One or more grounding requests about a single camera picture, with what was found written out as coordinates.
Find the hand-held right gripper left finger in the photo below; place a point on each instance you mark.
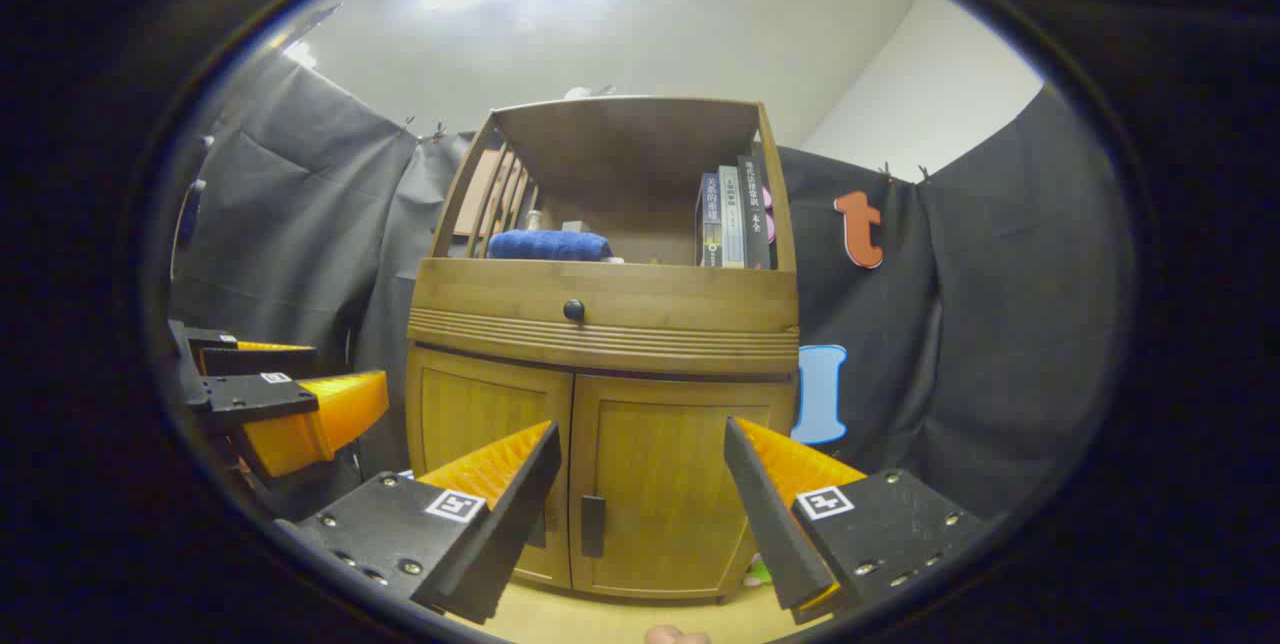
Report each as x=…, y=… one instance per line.
x=510, y=524

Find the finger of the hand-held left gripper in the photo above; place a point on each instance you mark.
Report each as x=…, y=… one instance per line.
x=255, y=399
x=260, y=362

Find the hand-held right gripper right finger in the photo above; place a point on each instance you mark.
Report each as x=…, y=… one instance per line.
x=765, y=514

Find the wooden cabinet door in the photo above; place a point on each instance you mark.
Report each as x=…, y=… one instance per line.
x=670, y=484
x=480, y=404

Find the wooden double-door shoe cabinet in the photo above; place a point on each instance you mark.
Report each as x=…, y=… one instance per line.
x=620, y=314

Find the wooden cabinet drawer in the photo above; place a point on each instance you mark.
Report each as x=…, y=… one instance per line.
x=660, y=309

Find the white object on cabinet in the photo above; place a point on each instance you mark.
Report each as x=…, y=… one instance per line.
x=588, y=92

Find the green and pink toy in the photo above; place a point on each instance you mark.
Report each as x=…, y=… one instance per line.
x=758, y=572

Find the black round drawer knob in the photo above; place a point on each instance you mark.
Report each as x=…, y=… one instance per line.
x=574, y=310

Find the folded blue towel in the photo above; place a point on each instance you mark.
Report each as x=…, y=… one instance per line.
x=548, y=245

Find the dark blue book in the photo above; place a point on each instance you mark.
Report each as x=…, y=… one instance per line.
x=708, y=224

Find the grey book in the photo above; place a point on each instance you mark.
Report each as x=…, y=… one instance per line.
x=731, y=219

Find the pink object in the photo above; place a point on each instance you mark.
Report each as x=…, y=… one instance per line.
x=768, y=214

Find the black backdrop cloth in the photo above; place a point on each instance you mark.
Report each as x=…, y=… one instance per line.
x=1000, y=324

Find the small pale bottle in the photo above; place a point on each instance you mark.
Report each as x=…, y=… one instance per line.
x=534, y=221

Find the small grey box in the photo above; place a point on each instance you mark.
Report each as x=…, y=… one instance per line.
x=576, y=227

